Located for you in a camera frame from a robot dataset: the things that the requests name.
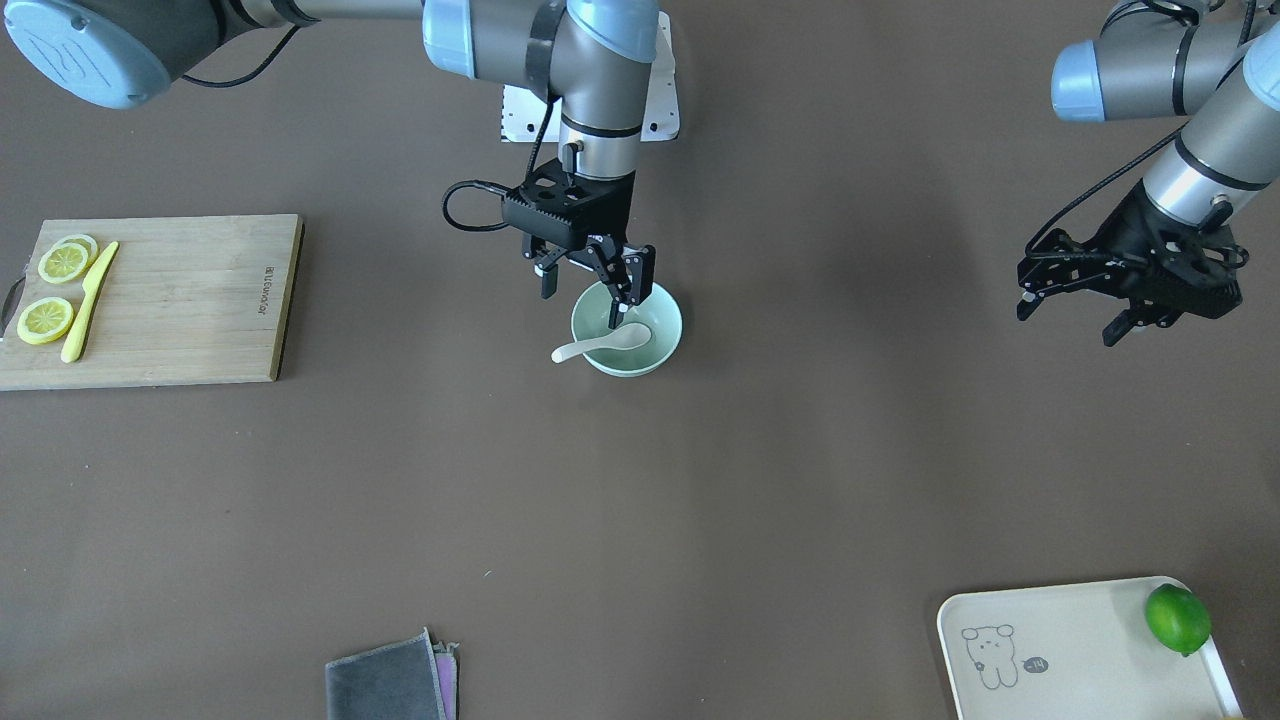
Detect white camera pillar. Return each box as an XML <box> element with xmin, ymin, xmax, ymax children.
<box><xmin>499</xmin><ymin>12</ymin><xmax>681</xmax><ymax>143</ymax></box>

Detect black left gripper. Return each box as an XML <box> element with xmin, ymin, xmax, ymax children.
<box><xmin>1016</xmin><ymin>181</ymin><xmax>1247</xmax><ymax>348</ymax></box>

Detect mint green bowl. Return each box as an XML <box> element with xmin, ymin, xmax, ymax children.
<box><xmin>571</xmin><ymin>278</ymin><xmax>684</xmax><ymax>379</ymax></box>

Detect stacked lemon slices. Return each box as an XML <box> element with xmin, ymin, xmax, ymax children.
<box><xmin>37</xmin><ymin>234</ymin><xmax>100</xmax><ymax>284</ymax></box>

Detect green lime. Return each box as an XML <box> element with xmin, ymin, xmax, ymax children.
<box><xmin>1144</xmin><ymin>583</ymin><xmax>1212</xmax><ymax>657</ymax></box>

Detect grey folded cloth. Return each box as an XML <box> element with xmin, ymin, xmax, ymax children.
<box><xmin>325</xmin><ymin>628</ymin><xmax>460</xmax><ymax>719</ymax></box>

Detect bamboo cutting board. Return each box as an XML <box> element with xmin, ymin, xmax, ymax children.
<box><xmin>1</xmin><ymin>214</ymin><xmax>305</xmax><ymax>391</ymax></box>

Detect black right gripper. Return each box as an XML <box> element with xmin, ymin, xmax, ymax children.
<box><xmin>500</xmin><ymin>172</ymin><xmax>657</xmax><ymax>331</ymax></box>

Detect white ceramic spoon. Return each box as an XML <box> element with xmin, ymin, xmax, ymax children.
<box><xmin>550</xmin><ymin>322</ymin><xmax>653</xmax><ymax>363</ymax></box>

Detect lemon slice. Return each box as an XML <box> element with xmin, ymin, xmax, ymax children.
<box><xmin>15</xmin><ymin>297</ymin><xmax>76</xmax><ymax>346</ymax></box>

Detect cream rabbit tray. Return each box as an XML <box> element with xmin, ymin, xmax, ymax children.
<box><xmin>936</xmin><ymin>577</ymin><xmax>1244</xmax><ymax>719</ymax></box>

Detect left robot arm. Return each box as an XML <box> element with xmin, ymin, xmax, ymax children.
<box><xmin>1018</xmin><ymin>1</ymin><xmax>1279</xmax><ymax>347</ymax></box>

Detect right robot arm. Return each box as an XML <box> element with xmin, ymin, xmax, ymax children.
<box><xmin>3</xmin><ymin>1</ymin><xmax>660</xmax><ymax>328</ymax></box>

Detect yellow plastic knife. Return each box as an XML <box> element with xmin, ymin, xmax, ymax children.
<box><xmin>60</xmin><ymin>241</ymin><xmax>120</xmax><ymax>364</ymax></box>

